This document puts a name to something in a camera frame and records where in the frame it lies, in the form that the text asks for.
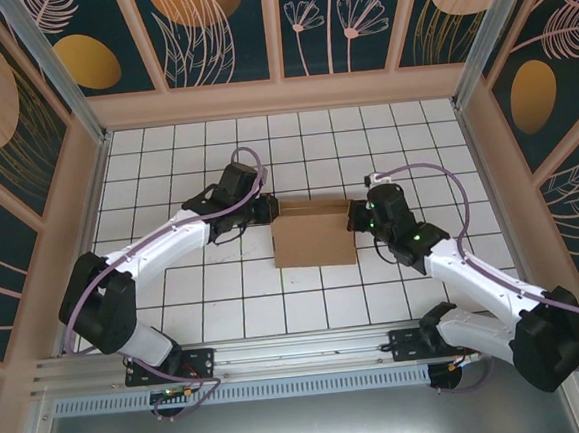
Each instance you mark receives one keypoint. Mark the orange oval pink leaf panel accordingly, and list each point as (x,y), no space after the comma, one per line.
(535,92)

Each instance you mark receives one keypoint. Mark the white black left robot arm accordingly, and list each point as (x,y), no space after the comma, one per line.
(106,311)

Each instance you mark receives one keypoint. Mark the aluminium corner post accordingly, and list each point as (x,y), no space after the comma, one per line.
(481,36)
(57,69)

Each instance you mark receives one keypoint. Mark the flower print wall panel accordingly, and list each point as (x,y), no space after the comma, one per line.
(316,49)

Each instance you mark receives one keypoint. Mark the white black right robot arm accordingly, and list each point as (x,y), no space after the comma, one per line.
(550,346)

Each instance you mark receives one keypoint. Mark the brown cardboard paper box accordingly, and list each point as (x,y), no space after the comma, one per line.
(311,240)

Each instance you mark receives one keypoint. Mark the orange oval wall panel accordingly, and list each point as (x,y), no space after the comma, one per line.
(87,62)

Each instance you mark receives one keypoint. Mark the small circuit board green light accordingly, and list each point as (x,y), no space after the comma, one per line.
(175,394)

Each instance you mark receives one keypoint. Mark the grey metal sheet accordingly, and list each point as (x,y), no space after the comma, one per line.
(306,426)

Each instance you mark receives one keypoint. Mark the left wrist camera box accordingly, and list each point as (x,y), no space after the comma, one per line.
(264,175)

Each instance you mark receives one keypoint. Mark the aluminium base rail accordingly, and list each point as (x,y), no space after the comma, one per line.
(300,351)

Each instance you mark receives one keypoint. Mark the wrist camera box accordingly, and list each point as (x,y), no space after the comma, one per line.
(378,178)
(264,175)

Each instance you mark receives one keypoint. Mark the orange disc pink leaf panel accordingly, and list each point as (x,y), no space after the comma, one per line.
(192,3)

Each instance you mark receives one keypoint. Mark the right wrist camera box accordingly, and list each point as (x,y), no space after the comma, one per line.
(378,178)

